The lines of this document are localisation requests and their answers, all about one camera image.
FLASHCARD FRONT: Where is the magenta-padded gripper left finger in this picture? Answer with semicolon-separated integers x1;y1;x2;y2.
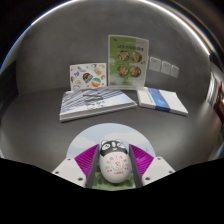
51;143;101;189

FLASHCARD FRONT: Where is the white panda-print computer mouse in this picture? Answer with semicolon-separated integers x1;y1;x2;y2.
98;139;132;184

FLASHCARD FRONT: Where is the grey striped book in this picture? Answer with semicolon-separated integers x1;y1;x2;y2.
59;87;138;123

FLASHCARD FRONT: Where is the white sticker card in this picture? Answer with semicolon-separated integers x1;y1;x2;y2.
69;62;108;92

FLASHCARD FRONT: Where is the white book with blue band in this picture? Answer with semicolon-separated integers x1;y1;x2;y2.
136;86;189;117

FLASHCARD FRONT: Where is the green food poster sheet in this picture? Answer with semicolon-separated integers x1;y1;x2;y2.
107;34;150;90

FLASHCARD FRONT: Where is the ceiling light strip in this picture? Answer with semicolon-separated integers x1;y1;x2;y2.
0;0;214;73

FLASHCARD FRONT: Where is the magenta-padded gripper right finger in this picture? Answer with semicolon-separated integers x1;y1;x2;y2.
128;143;176;188

